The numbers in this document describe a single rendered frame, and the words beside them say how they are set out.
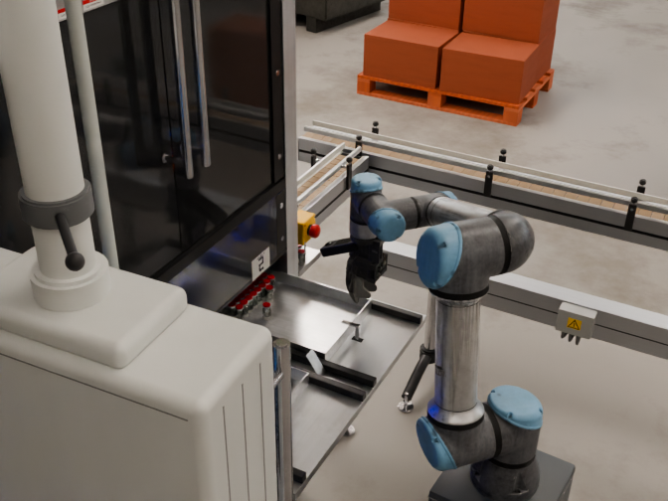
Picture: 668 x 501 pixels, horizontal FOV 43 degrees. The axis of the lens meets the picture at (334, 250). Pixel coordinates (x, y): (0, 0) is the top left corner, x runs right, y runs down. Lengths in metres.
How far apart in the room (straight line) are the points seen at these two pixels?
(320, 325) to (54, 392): 1.18
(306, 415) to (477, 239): 0.63
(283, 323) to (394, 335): 0.29
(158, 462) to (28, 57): 0.50
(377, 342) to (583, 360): 1.63
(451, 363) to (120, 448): 0.77
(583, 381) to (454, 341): 1.94
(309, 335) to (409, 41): 3.83
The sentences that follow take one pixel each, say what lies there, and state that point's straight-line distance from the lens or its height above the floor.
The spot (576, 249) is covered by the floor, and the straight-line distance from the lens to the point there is 4.41.
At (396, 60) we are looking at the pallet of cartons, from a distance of 5.87.
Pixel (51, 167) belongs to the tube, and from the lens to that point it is 1.04.
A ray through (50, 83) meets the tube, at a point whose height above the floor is 1.88.
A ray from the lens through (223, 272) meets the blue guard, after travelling 2.07.
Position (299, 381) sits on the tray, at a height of 0.88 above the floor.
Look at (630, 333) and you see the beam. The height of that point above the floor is 0.49.
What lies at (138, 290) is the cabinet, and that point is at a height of 1.58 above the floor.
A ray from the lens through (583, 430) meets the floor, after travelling 3.36.
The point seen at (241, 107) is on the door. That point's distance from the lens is 1.99.
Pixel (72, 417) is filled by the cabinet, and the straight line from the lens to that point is 1.16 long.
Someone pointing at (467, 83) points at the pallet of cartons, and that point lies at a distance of 5.72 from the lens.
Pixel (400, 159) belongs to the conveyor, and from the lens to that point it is 2.98.
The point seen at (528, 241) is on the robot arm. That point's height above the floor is 1.40.
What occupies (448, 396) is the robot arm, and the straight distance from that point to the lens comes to 1.73.
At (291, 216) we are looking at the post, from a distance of 2.31.
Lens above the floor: 2.22
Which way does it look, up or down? 32 degrees down
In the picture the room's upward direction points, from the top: 1 degrees clockwise
